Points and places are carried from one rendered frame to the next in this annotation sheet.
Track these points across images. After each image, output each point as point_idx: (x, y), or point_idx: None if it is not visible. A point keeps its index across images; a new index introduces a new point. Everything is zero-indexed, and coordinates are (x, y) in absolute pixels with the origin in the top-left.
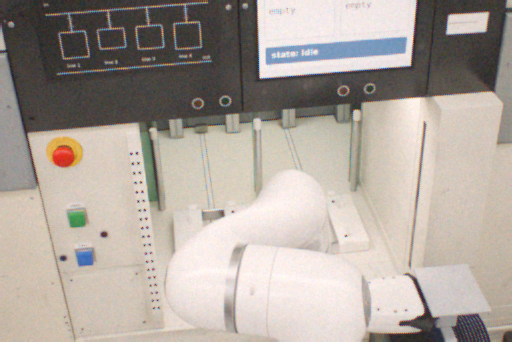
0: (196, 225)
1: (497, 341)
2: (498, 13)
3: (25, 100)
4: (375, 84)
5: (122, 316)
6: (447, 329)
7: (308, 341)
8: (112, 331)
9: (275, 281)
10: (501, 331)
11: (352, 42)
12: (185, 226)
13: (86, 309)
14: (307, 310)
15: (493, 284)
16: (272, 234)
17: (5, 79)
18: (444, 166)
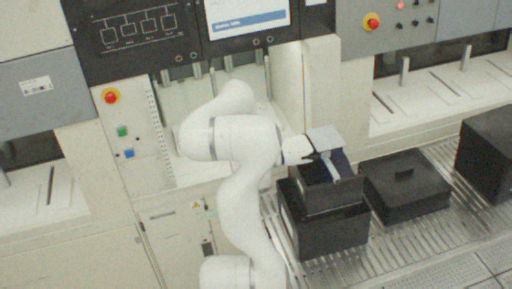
0: None
1: (356, 168)
2: None
3: (86, 69)
4: (272, 36)
5: (154, 184)
6: (326, 159)
7: (252, 157)
8: (149, 193)
9: (232, 130)
10: (357, 164)
11: (257, 15)
12: None
13: (133, 182)
14: (250, 142)
15: (350, 138)
16: (228, 111)
17: (75, 59)
18: (314, 76)
